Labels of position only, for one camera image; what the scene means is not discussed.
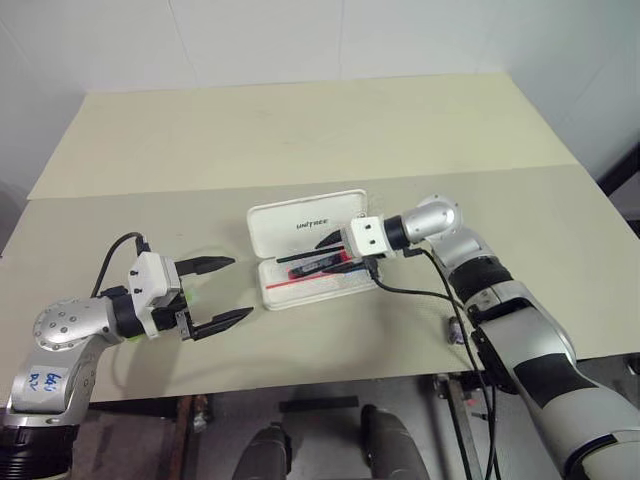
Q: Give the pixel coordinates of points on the small purple grey object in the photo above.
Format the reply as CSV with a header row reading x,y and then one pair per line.
x,y
454,331

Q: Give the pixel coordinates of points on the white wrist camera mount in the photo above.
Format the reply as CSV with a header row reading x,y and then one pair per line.
x,y
367,236
147,280

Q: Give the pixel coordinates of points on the red and black marker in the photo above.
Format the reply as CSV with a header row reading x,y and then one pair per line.
x,y
310,268

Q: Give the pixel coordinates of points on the black flat bar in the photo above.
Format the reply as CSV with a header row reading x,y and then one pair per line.
x,y
320,404

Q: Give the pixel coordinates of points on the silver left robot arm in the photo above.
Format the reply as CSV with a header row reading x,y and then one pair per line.
x,y
60,325

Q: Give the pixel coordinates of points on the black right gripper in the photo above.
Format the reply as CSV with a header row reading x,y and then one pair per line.
x,y
346,241

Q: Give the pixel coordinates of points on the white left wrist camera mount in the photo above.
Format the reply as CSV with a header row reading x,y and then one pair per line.
x,y
147,280

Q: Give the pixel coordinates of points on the thin red pen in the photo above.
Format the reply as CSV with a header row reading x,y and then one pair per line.
x,y
292,285

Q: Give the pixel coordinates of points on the metal table leg frame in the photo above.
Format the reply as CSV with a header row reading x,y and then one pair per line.
x,y
457,420

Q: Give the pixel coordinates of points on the white pencil case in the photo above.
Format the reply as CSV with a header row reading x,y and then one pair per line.
x,y
305,235

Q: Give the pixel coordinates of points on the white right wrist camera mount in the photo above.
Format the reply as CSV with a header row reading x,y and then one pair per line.
x,y
367,236

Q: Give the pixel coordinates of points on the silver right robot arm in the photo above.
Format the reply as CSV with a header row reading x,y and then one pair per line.
x,y
525,340

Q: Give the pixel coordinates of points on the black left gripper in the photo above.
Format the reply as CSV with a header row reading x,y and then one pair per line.
x,y
172,280

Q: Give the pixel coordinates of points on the dark grey rounded shape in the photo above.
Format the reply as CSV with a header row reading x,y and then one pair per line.
x,y
267,452
390,445

